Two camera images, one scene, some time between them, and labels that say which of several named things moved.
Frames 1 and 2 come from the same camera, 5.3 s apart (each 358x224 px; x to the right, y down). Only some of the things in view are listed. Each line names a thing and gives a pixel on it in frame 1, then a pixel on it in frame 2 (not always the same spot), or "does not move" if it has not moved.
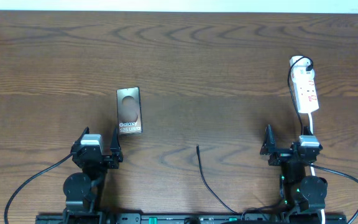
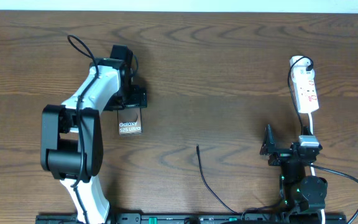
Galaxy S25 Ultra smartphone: [129, 111] does not move
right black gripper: [268, 147] does not move
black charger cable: [309, 68] does not move
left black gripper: [114, 159] to [139, 100]
